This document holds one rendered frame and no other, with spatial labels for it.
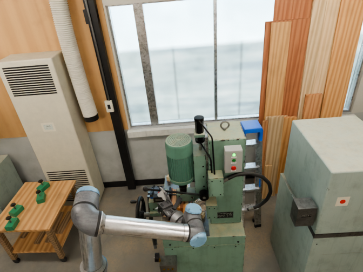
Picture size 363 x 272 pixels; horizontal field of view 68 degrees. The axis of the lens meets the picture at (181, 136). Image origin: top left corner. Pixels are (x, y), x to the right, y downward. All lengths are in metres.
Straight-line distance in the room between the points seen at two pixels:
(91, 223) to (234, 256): 1.20
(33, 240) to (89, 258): 1.60
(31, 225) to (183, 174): 1.62
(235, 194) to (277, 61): 1.47
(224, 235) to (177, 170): 0.58
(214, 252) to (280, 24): 2.01
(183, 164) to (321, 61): 1.86
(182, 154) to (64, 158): 1.84
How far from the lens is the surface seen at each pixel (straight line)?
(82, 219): 1.33
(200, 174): 1.76
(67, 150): 3.14
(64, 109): 2.88
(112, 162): 3.48
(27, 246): 3.23
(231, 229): 2.03
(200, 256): 2.15
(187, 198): 1.96
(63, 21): 2.74
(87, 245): 1.63
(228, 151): 1.55
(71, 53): 2.77
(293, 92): 3.01
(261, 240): 3.01
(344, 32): 3.01
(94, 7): 2.72
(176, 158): 1.66
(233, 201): 1.90
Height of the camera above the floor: 2.38
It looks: 32 degrees down
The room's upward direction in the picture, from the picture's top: 5 degrees counter-clockwise
